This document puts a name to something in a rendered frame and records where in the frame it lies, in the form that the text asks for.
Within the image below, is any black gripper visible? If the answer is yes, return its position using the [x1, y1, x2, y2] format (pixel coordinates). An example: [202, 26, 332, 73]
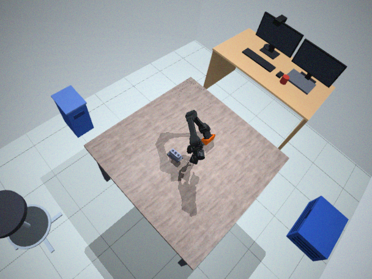
[190, 151, 198, 165]

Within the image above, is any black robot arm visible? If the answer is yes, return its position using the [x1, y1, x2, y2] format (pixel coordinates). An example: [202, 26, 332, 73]
[185, 110, 212, 160]

